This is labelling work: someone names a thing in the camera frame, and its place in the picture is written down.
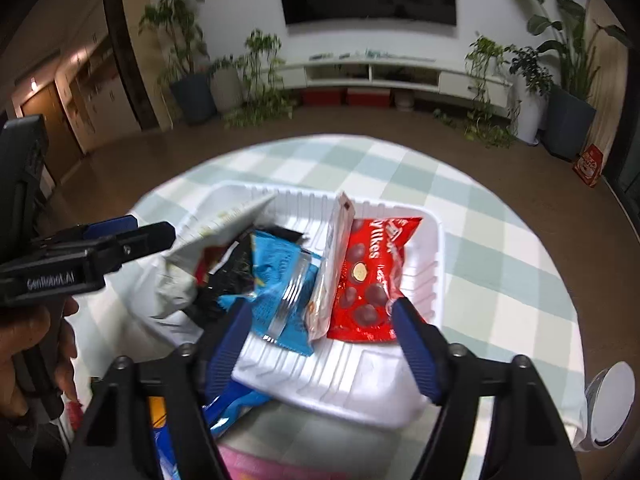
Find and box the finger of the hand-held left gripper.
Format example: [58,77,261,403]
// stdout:
[82,215,138,240]
[30,221,176,276]

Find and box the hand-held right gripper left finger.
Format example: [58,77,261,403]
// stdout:
[60,302,253,480]

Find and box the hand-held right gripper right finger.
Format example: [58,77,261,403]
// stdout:
[390,297,583,480]

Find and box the dark blue snack packet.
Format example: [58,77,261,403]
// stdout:
[150,390,273,480]

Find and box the white silver snack packet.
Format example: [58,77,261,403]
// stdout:
[152,195,276,321]

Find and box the white plastic tray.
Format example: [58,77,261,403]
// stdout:
[170,180,446,431]

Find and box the black snack packet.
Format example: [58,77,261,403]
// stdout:
[190,225,311,331]

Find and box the red chocolate ball packet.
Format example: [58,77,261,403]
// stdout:
[327,216,423,343]

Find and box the light blue snack packet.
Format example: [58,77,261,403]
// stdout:
[220,230,321,357]

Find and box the person's left hand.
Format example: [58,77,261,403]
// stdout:
[0,299,80,418]

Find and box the wooden door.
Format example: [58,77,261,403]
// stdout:
[20,82,83,176]

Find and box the tall plant in dark pot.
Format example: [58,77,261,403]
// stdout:
[139,0,218,127]

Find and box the plant in ribbed white pot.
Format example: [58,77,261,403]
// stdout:
[209,55,246,113]

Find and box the trailing vine plant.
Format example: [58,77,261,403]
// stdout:
[222,29,301,128]

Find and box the red paper bag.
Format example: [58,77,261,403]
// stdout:
[572,143,604,188]

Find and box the small tree in white pot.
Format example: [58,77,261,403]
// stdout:
[505,45,553,143]

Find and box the white television console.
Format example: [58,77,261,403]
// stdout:
[280,55,516,106]

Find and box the large-leaf plant in blue pot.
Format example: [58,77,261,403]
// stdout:
[492,0,631,158]

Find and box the glass sliding door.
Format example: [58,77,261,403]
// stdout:
[602,50,640,221]

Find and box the trailing plant on console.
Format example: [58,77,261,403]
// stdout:
[432,35,518,150]

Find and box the beige curtain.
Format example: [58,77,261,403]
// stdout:
[585,0,632,171]

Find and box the white wall cabinet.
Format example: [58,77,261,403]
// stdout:
[55,20,141,151]

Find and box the dark wall column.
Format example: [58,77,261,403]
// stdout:
[102,0,161,133]

